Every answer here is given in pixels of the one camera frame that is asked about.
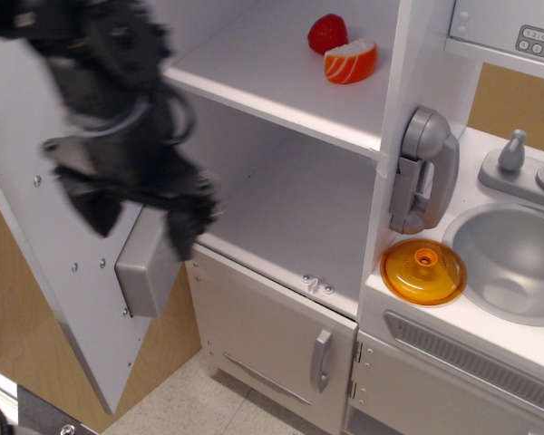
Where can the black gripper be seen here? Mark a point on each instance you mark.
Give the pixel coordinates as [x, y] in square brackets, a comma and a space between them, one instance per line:
[135, 159]

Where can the white fridge door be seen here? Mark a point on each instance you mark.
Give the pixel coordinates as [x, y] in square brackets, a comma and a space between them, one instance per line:
[72, 264]

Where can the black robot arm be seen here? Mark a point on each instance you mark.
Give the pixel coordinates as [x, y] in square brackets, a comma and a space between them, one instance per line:
[104, 58]

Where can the white fridge shelf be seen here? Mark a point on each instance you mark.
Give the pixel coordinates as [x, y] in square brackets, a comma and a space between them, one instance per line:
[261, 63]

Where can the grey dispenser box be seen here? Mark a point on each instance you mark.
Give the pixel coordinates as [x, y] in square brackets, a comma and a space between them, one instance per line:
[147, 267]

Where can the white lower freezer door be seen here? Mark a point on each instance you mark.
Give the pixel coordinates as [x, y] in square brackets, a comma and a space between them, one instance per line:
[262, 333]

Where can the white door latch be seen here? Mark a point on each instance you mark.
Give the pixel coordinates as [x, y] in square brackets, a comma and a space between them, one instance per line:
[315, 285]

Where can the white toy kitchen cabinet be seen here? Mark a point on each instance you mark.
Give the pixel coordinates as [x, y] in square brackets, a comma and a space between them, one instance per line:
[360, 275]

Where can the red toy strawberry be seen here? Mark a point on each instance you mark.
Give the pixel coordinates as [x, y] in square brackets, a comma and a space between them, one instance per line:
[327, 33]

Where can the orange salmon sushi toy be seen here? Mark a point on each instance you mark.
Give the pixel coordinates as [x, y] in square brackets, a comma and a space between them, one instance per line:
[352, 62]

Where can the grey toy telephone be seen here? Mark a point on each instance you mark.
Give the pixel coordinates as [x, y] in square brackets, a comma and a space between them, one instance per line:
[426, 175]

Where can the orange transparent pot lid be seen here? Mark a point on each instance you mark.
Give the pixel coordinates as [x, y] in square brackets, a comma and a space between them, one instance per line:
[423, 272]

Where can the white oven door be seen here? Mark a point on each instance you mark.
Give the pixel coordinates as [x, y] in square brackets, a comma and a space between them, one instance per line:
[395, 391]

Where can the grey toy faucet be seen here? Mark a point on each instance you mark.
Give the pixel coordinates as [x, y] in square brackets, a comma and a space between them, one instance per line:
[510, 171]

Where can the grey toy sink basin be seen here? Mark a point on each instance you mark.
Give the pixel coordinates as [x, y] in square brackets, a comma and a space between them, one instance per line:
[502, 247]

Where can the toy microwave with keypad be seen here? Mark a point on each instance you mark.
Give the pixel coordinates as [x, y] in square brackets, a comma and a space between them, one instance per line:
[508, 28]

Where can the grey oven vent panel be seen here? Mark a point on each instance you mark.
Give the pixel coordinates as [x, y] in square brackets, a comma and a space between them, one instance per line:
[461, 357]

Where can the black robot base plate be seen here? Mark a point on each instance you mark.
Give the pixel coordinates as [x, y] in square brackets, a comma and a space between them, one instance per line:
[40, 416]

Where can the grey freezer door handle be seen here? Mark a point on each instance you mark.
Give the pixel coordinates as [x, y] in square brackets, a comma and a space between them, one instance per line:
[318, 377]

